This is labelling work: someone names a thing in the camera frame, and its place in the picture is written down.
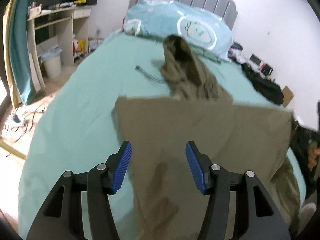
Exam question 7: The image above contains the blue dinosaur print quilt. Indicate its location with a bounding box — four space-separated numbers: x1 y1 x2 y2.
123 0 233 60

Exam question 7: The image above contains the black and grey clothes pile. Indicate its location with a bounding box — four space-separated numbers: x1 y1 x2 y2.
290 119 319 199

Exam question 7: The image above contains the teal bed sheet mattress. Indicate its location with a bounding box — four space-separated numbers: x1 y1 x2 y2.
17 31 307 240

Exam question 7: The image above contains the white small appliance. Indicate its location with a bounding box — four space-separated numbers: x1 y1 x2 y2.
249 54 261 66

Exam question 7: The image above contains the floor cables and power strip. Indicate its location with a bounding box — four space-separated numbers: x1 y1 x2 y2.
2 102 47 143

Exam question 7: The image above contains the teal window curtain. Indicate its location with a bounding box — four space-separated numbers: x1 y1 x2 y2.
9 0 36 105

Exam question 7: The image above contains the brown cardboard box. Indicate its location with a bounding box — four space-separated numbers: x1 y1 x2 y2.
282 86 294 107

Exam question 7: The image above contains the white trash bin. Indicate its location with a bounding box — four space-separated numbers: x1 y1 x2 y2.
41 48 62 79

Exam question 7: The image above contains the black backpack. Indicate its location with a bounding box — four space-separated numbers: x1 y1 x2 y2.
241 63 284 105

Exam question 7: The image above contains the olive green hooded jacket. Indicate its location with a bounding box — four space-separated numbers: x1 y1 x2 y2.
114 36 301 239

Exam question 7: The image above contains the wooden computer desk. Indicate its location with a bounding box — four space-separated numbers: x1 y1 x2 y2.
26 4 92 67

